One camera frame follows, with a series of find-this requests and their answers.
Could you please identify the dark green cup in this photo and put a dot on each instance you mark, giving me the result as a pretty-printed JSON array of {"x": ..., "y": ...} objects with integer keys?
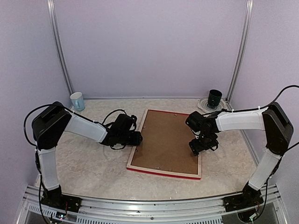
[{"x": 214, "y": 98}]

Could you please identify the left aluminium corner post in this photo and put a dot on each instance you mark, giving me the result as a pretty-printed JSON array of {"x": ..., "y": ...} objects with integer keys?
[{"x": 58, "y": 45}]

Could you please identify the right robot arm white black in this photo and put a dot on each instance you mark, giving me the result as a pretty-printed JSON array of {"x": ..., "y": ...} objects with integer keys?
[{"x": 278, "y": 131}]

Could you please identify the right aluminium corner post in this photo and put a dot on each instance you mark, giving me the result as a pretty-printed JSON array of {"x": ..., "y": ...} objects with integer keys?
[{"x": 241, "y": 50}]

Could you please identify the aluminium corner post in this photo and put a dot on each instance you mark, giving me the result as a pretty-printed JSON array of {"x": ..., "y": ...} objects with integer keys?
[
  {"x": 241, "y": 50},
  {"x": 58, "y": 45}
]

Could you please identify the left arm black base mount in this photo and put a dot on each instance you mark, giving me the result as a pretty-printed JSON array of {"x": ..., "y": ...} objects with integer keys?
[{"x": 62, "y": 202}]

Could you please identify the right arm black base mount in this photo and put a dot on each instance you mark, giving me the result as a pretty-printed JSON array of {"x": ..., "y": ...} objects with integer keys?
[{"x": 241, "y": 201}]

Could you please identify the light blue mug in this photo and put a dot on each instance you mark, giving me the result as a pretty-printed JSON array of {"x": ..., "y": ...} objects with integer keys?
[{"x": 77, "y": 101}]

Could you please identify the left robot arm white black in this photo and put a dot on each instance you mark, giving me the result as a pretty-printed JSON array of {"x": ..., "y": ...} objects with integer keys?
[{"x": 49, "y": 126}]

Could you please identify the white patterned plate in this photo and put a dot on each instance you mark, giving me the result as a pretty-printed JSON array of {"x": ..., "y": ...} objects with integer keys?
[{"x": 203, "y": 105}]

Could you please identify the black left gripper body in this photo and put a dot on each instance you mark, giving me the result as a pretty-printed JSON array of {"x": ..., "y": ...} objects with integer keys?
[{"x": 124, "y": 140}]

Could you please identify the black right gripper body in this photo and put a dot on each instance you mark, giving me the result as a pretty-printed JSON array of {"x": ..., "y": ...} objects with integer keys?
[{"x": 205, "y": 143}]

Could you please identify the aluminium front rail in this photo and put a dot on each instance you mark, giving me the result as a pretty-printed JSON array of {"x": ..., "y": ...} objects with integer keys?
[{"x": 207, "y": 210}]

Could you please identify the red wooden picture frame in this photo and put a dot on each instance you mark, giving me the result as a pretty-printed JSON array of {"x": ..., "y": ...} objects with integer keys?
[{"x": 163, "y": 172}]

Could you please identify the brown backing cardboard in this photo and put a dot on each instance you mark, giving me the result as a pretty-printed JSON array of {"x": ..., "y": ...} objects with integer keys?
[{"x": 165, "y": 142}]

